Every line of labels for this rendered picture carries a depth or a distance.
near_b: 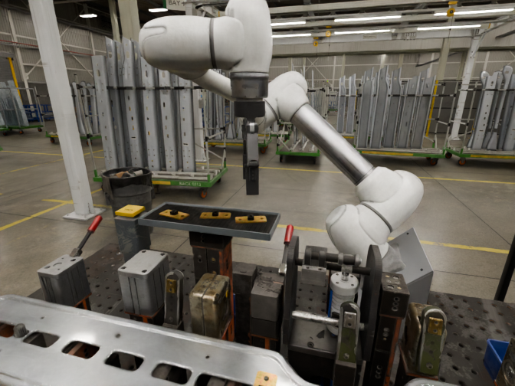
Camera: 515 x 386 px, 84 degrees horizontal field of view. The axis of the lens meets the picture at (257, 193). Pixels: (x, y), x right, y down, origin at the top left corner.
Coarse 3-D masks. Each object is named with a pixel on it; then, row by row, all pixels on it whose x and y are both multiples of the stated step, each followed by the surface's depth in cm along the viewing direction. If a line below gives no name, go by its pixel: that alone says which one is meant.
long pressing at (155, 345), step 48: (0, 336) 60; (96, 336) 60; (144, 336) 60; (192, 336) 60; (0, 384) 51; (48, 384) 50; (96, 384) 50; (144, 384) 50; (192, 384) 50; (288, 384) 50; (432, 384) 50
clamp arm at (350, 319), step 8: (344, 304) 55; (352, 304) 54; (344, 312) 55; (352, 312) 54; (344, 320) 54; (352, 320) 54; (344, 328) 55; (352, 328) 54; (344, 336) 55; (352, 336) 55; (336, 344) 58; (344, 344) 55; (352, 344) 55; (336, 352) 56; (344, 352) 56; (352, 352) 55; (344, 360) 56; (352, 360) 55
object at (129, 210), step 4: (128, 204) 89; (124, 208) 86; (128, 208) 86; (132, 208) 86; (136, 208) 86; (140, 208) 86; (144, 208) 88; (116, 212) 84; (120, 212) 83; (124, 212) 83; (128, 212) 83; (132, 212) 83; (136, 212) 84; (128, 216) 83; (132, 216) 83
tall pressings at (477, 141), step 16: (496, 80) 610; (512, 80) 623; (480, 96) 648; (496, 96) 638; (512, 96) 628; (480, 112) 633; (512, 112) 620; (480, 128) 635; (496, 128) 632; (512, 128) 622; (480, 144) 643; (496, 144) 637; (512, 144) 630
